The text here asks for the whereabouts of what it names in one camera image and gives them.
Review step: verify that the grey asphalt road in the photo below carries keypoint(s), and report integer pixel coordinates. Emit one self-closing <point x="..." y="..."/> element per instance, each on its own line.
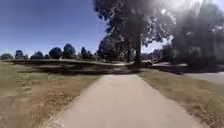
<point x="210" y="77"/>

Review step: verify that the dry grass strip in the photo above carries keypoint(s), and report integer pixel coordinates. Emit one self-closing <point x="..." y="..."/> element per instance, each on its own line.
<point x="196" y="96"/>

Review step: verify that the grey concrete path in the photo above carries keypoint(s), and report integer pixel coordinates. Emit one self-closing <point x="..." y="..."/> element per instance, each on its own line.
<point x="126" y="103"/>

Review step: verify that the row of distant trees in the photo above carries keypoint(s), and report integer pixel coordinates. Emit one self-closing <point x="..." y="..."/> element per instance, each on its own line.
<point x="56" y="52"/>

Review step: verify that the dense clump of trees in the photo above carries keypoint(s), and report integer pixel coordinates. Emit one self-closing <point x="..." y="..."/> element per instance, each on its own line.
<point x="200" y="40"/>

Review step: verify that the dry grass field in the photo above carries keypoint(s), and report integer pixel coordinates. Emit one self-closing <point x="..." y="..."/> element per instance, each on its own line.
<point x="30" y="90"/>

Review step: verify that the tall tree with slim trunk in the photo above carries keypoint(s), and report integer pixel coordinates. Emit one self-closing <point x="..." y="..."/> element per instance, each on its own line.
<point x="133" y="26"/>

